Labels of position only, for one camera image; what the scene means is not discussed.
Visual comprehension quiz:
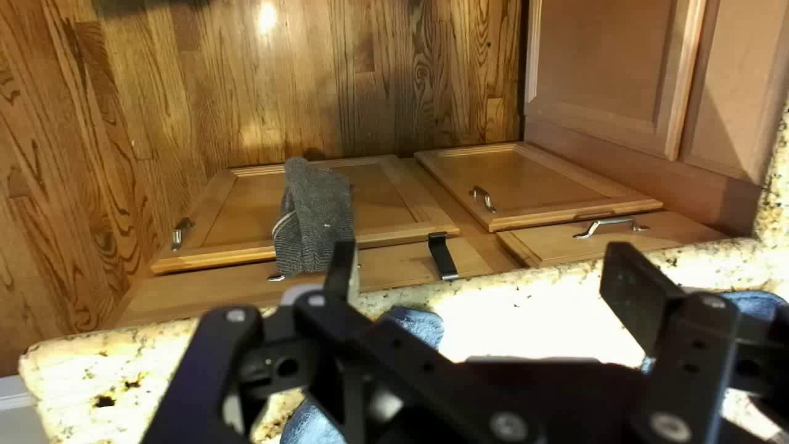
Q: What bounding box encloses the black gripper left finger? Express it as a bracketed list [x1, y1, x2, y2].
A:
[144, 241, 363, 444]

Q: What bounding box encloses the silver drawer handle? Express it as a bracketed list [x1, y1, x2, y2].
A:
[573, 218, 649, 240]

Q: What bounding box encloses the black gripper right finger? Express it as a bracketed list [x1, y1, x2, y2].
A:
[600, 241, 789, 444]

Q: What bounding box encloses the cabinet door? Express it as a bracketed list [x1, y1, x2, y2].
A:
[416, 143, 664, 233]
[150, 155, 458, 275]

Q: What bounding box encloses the right lower cabinet door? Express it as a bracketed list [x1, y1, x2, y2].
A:
[416, 143, 664, 233]

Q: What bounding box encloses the blue cloth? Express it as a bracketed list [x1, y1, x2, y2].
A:
[280, 292, 771, 444]

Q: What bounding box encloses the wooden drawer front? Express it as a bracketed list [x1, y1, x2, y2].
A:
[499, 212, 722, 266]

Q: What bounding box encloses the left lower cabinet door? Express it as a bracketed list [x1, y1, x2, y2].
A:
[150, 155, 458, 275]

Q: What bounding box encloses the grey hanging towel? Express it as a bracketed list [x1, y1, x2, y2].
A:
[271, 159, 354, 277]

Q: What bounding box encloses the silver cabinet door handle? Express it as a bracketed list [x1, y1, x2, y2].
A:
[468, 185, 496, 212]
[171, 218, 194, 253]

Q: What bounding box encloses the black hook on drawer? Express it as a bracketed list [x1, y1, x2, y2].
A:
[428, 233, 458, 281]

